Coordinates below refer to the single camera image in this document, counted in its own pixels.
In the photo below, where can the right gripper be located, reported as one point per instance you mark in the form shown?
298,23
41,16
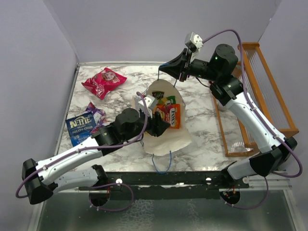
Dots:
176,66

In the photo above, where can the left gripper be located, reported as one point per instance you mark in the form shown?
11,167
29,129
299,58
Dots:
158,125

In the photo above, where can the orange Savoria snack packet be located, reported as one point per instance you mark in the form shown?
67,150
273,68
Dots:
170,113

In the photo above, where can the checkered paper bag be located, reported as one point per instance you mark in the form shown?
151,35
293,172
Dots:
172,139

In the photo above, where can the green Savoria snack packet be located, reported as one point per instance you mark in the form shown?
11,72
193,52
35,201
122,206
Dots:
167,100

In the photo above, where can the purple candy bag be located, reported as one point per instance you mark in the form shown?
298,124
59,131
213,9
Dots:
98,114

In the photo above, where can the red snack bag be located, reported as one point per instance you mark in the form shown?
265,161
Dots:
104,82

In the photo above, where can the blue kettle chips bag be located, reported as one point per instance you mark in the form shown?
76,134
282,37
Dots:
80,127

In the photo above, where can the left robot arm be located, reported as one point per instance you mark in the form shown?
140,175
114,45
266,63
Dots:
42,179

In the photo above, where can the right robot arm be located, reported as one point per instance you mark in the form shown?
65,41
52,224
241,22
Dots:
274,147

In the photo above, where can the dark green snack packet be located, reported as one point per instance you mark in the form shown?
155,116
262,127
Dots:
158,94

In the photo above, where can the orange wooden rack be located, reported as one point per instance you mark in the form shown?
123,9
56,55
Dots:
261,85

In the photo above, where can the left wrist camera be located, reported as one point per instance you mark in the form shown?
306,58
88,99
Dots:
148,106

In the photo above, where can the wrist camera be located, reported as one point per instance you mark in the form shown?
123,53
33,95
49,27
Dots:
148,106
194,43

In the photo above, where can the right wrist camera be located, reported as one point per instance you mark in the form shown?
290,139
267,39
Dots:
194,43

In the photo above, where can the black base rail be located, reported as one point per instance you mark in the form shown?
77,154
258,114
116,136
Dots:
161,186

